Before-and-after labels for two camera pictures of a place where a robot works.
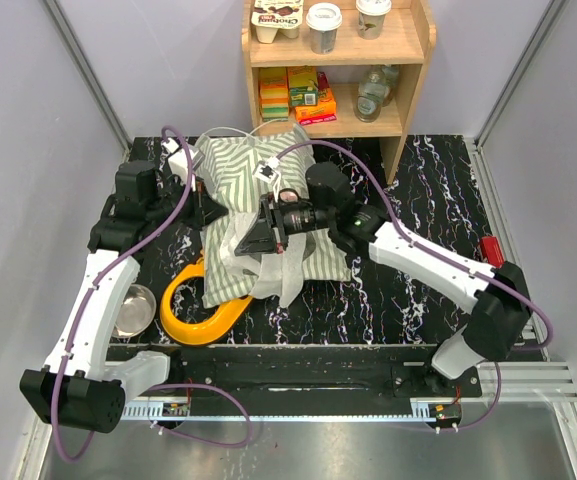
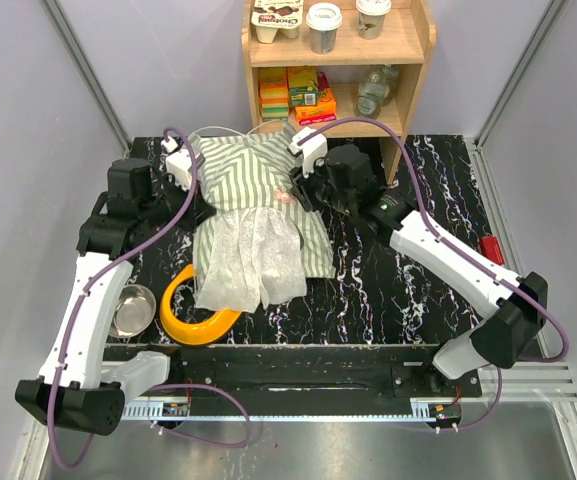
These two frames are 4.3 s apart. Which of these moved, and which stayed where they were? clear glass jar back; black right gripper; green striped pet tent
Moved: black right gripper
Stayed: clear glass jar back; green striped pet tent
